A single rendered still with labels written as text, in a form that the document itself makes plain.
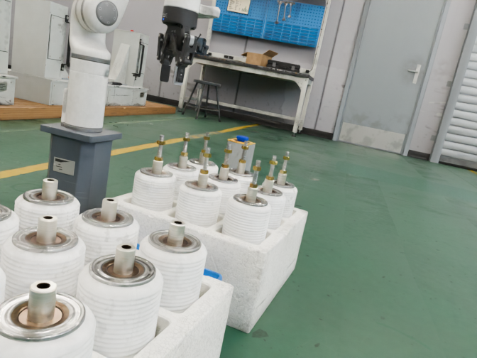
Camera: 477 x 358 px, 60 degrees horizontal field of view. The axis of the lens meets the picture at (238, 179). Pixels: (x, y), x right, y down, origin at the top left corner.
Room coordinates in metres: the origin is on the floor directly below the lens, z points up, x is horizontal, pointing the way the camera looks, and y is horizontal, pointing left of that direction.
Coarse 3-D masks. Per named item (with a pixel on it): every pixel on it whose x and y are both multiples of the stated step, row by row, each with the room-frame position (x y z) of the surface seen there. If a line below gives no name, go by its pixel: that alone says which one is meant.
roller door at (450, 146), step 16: (464, 48) 5.35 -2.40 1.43; (464, 64) 5.34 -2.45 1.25; (464, 80) 5.36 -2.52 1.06; (448, 96) 5.42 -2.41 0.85; (464, 96) 5.35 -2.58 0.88; (448, 112) 5.34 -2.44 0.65; (464, 112) 5.34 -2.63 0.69; (448, 128) 5.33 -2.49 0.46; (464, 128) 5.34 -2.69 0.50; (448, 144) 5.35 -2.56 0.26; (464, 144) 5.33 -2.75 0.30; (432, 160) 5.34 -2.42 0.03; (448, 160) 5.35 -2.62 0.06; (464, 160) 5.31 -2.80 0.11
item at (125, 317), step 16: (80, 272) 0.42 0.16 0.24; (80, 288) 0.40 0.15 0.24; (96, 288) 0.39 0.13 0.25; (112, 288) 0.40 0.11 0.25; (128, 288) 0.40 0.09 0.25; (144, 288) 0.41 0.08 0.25; (160, 288) 0.43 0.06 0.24; (96, 304) 0.39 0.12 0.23; (112, 304) 0.39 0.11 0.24; (128, 304) 0.39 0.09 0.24; (144, 304) 0.41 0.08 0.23; (96, 320) 0.39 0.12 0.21; (112, 320) 0.39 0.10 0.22; (128, 320) 0.40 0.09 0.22; (144, 320) 0.41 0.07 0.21; (96, 336) 0.39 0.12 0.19; (112, 336) 0.39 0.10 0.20; (128, 336) 0.40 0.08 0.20; (144, 336) 0.41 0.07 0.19; (112, 352) 0.39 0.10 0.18; (128, 352) 0.40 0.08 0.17
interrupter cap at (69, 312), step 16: (0, 304) 0.33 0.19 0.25; (16, 304) 0.33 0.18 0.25; (64, 304) 0.35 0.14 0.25; (80, 304) 0.35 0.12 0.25; (0, 320) 0.30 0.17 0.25; (16, 320) 0.31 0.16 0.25; (64, 320) 0.32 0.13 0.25; (80, 320) 0.32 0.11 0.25; (16, 336) 0.29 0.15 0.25; (32, 336) 0.29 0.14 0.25; (48, 336) 0.30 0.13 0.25; (64, 336) 0.30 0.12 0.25
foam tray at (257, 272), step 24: (144, 216) 0.84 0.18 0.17; (168, 216) 0.85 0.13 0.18; (216, 240) 0.78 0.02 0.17; (240, 240) 0.79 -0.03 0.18; (264, 240) 0.82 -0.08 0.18; (288, 240) 0.93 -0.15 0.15; (216, 264) 0.78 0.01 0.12; (240, 264) 0.76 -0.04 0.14; (264, 264) 0.75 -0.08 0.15; (288, 264) 1.00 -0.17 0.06; (240, 288) 0.76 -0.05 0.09; (264, 288) 0.80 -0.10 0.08; (240, 312) 0.76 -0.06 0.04
